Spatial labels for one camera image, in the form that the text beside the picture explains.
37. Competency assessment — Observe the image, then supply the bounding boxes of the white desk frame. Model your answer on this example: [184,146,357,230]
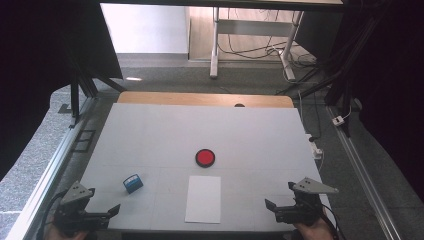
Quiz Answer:
[209,6,305,82]

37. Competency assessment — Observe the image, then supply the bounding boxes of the black floor cables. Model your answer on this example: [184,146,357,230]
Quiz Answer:
[217,8,318,69]

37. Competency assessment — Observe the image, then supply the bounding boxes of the white power strip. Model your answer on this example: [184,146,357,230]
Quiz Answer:
[305,133,324,160]

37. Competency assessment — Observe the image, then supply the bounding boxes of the person's left hand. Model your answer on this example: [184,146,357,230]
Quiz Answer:
[43,223,88,240]

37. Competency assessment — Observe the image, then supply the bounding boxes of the aluminium rail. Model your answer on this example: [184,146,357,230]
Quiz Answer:
[325,105,403,240]
[4,96,99,240]

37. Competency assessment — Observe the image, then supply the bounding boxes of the black floor socket frame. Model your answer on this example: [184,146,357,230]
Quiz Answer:
[72,129,97,154]

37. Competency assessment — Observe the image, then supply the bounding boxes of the white table cover sheet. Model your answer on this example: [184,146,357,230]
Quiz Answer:
[79,102,334,233]

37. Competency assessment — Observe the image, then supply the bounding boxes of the white paper sheet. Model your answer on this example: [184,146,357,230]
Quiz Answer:
[184,175,222,224]

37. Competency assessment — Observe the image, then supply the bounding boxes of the black curtain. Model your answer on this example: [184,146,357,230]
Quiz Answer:
[0,0,124,181]
[328,0,424,204]

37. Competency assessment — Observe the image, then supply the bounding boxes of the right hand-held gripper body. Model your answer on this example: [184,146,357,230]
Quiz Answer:
[275,177,340,227]

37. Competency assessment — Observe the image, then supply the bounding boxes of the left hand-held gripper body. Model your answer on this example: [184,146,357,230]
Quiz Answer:
[53,180,111,234]

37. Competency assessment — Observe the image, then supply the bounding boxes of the black metal stand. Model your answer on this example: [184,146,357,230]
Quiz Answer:
[58,49,128,129]
[276,0,394,138]

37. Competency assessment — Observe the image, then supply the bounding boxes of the person's right hand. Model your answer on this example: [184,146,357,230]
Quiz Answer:
[293,213,334,240]

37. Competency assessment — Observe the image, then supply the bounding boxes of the blue stamp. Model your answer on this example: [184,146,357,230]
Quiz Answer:
[122,173,144,195]

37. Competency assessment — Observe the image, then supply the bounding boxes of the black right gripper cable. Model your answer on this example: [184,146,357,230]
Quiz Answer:
[320,203,341,240]

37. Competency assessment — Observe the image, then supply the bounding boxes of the round red ink pad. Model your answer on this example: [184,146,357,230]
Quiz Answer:
[194,148,216,169]

